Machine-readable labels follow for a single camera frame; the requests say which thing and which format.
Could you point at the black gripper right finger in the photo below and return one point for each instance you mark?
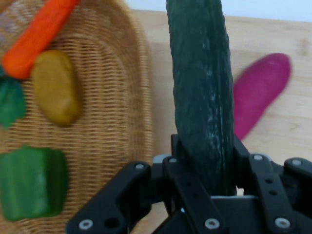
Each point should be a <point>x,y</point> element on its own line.
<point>275,185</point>

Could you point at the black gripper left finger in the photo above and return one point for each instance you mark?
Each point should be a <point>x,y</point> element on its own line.
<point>114,202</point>

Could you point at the long dark green cucumber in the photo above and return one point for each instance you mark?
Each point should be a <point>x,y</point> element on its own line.
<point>200,85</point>

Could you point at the wooden cutting board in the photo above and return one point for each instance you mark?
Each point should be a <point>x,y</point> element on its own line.
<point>280,131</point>

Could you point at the green toy bell pepper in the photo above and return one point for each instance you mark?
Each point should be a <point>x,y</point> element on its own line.
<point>29,182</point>

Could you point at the magenta toy sweet potato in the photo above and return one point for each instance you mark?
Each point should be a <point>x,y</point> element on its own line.
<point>260,90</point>

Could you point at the brown toy potato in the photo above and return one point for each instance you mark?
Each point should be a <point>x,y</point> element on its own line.
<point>54,87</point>

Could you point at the orange toy carrot green leaves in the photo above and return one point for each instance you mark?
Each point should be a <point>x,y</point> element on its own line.
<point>39,36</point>

